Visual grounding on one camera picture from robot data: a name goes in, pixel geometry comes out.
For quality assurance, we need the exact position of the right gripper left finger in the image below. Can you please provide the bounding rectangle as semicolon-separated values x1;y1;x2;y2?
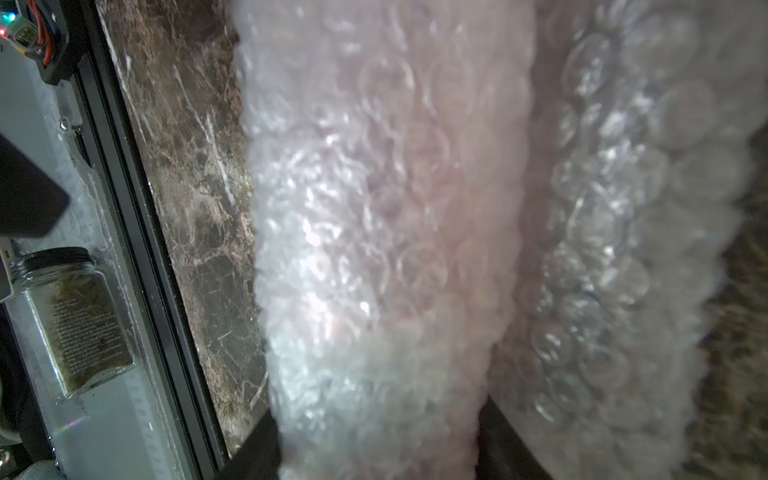
214;410;281;480

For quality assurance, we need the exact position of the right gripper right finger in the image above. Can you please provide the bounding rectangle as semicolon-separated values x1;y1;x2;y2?
476;397;552;480

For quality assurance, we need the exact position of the bubble wrap sheet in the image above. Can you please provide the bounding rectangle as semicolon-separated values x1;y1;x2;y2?
233;1;767;479

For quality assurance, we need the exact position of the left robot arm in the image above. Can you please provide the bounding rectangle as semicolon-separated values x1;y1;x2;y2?
1;136;70;238

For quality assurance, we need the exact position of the glass spice jar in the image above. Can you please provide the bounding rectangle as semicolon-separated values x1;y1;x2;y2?
10;247;134;402

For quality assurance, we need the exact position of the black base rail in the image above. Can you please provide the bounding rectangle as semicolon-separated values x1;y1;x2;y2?
73;1;227;479

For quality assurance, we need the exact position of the circuit board with wires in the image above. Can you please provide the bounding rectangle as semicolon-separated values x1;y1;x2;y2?
1;1;69;85

